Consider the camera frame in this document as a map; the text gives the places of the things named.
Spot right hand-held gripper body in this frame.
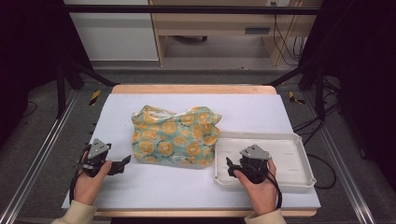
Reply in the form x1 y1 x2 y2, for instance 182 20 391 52
232 144 273 185

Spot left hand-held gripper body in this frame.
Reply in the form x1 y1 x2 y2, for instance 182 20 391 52
78 138 125 178

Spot green fruit print bag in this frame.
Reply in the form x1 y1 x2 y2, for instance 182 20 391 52
131 105 222 167

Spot person's right hand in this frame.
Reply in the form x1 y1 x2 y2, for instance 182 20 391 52
233 159 278 217

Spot person's left hand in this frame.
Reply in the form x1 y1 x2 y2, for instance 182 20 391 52
73 159 113 206

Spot white plastic tray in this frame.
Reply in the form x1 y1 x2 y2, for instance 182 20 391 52
214 131 318 191

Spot yellow black floor tape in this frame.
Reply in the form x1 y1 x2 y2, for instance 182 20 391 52
288 91 306 105
89 90 102 106

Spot wooden table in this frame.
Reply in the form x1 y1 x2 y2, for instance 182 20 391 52
92 84 318 218

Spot white cabinet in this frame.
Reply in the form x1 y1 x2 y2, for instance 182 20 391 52
64 0 160 62

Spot light wooden desk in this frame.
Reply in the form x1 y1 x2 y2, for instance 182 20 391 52
148 0 323 67

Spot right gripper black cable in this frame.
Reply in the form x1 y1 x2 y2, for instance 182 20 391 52
248 163 283 209

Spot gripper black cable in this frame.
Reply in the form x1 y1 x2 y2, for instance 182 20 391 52
248 163 283 209
68 145 92 205

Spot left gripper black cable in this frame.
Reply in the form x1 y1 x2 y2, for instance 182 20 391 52
68 145 92 205

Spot aluminium floor rail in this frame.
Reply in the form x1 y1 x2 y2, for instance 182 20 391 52
0 90 78 224
303 90 377 224

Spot black floor cables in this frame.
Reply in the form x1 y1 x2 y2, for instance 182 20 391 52
292 102 341 190

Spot black hanging desk cables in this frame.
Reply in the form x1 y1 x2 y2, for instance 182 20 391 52
271 1 308 66

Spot black metal frame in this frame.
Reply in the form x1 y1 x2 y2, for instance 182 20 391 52
55 3 328 120

